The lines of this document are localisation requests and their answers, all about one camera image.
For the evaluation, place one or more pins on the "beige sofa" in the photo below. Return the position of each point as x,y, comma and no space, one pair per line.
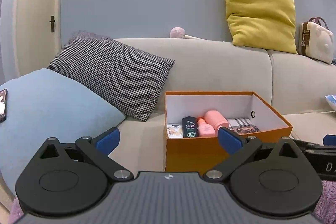
294,85

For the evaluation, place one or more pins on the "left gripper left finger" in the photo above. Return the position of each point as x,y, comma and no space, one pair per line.
65,179

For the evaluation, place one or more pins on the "cream mini suitcase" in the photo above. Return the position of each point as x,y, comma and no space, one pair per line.
316,41

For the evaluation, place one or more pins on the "plaid checkered case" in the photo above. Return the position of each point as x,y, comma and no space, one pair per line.
240,123

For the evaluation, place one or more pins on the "pink plush toy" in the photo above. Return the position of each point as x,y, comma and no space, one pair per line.
179,33

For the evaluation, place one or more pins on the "yellow cushion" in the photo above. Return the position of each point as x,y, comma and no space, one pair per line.
266,24

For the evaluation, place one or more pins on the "smartphone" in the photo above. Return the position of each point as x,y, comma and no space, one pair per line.
3,105

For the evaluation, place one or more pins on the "purple fluffy blanket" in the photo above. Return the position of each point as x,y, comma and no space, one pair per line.
324,211

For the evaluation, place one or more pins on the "blue white plastic bag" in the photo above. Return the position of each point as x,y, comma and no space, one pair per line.
331,100

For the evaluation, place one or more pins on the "dark Clear shampoo bottle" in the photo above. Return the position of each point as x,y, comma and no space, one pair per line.
190,127

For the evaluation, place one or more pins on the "black door handle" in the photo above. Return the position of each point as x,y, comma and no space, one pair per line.
52,22

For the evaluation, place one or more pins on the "illustrated card box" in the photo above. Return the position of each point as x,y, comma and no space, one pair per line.
245,130

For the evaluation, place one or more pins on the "light blue cushion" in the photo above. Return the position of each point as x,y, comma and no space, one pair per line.
46,104

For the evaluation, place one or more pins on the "houndstooth cushion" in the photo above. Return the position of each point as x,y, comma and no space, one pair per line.
130,79

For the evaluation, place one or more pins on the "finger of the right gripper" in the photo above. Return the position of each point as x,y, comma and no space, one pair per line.
329,139

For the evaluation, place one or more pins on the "white Vaseline lotion tube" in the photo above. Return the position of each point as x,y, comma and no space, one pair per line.
174,131

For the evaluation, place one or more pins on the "pink pump bottle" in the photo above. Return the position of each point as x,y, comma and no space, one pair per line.
205,130

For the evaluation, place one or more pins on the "orange cardboard box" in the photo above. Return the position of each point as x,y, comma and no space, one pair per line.
201,154

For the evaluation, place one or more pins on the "white door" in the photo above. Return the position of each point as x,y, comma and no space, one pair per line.
27,43

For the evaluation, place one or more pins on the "pink plastic cup bottle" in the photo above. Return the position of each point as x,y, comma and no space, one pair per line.
215,118

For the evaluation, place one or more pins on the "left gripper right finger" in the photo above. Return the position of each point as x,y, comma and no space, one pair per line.
274,180

